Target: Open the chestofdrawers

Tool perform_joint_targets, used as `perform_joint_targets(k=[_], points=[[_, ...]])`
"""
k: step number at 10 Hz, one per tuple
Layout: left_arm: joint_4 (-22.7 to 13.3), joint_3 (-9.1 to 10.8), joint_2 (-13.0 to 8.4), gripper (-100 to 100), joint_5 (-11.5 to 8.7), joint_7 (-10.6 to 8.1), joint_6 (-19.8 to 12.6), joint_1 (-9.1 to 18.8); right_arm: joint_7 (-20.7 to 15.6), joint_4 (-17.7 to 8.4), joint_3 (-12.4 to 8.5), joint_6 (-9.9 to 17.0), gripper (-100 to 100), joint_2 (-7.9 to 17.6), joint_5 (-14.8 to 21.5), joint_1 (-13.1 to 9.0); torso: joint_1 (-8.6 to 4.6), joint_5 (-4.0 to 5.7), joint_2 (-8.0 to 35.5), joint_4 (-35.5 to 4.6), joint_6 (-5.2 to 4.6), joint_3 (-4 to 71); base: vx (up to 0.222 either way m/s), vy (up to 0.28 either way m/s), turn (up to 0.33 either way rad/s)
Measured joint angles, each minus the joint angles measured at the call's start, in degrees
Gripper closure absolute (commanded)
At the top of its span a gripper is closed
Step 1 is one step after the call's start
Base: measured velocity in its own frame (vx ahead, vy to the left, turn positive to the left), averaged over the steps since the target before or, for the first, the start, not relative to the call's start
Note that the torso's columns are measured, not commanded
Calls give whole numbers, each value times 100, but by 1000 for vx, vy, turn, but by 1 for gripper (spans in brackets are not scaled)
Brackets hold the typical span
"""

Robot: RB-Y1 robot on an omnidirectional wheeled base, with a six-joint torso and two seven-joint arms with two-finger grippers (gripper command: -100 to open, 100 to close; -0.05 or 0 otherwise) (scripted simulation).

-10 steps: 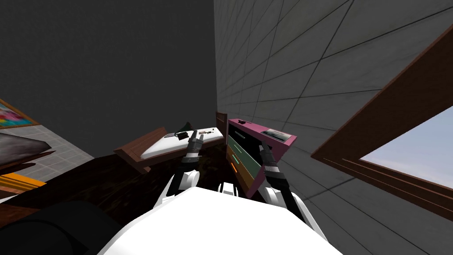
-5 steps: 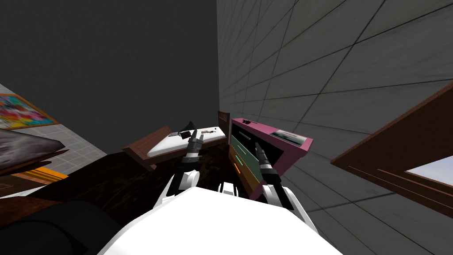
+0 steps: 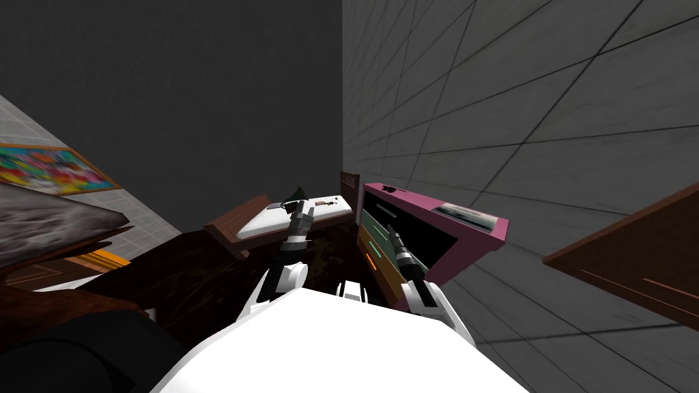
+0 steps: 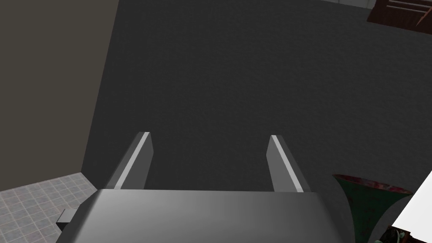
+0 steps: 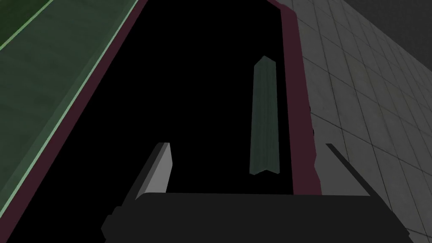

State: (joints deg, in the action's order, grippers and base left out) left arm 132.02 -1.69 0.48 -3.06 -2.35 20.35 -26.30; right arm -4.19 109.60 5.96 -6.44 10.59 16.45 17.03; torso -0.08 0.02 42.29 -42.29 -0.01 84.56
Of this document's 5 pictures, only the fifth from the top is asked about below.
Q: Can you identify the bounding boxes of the green cupboard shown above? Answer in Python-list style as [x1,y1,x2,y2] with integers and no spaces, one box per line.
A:
[0,0,140,211]

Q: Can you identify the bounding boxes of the grey-green bar handle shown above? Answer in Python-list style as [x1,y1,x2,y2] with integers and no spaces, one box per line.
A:
[249,55,281,176]

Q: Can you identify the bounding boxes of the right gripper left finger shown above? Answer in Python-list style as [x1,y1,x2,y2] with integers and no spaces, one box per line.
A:
[123,142,173,205]

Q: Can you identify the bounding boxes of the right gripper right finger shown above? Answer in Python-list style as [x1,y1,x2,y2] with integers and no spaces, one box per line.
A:
[325,143,372,197]

